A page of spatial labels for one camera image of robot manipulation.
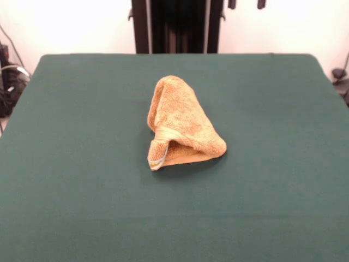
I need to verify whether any black cable bundle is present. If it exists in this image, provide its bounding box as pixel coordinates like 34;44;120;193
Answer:
0;24;31;118

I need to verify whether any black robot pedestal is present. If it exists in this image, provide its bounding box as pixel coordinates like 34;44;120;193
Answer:
127;0;226;54

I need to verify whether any dark green table cloth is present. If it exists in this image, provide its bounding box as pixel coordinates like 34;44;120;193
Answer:
0;53;349;262

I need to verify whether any black power strip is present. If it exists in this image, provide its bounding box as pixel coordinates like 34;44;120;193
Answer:
331;68;349;107

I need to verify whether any orange terry towel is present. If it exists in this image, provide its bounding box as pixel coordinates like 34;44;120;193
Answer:
146;75;227;172

